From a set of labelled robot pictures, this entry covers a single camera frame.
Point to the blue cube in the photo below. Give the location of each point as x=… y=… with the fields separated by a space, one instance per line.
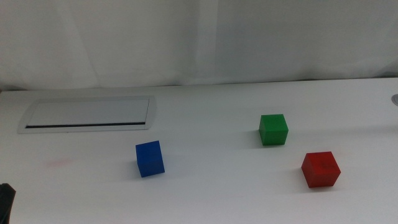
x=149 y=160

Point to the green cube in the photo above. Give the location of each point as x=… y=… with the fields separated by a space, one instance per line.
x=273 y=130

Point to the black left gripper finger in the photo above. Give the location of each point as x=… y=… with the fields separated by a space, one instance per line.
x=6 y=202

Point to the red cube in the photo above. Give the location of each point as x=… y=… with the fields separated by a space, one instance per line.
x=320 y=171

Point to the white curtain backdrop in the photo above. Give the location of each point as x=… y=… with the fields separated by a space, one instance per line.
x=186 y=40

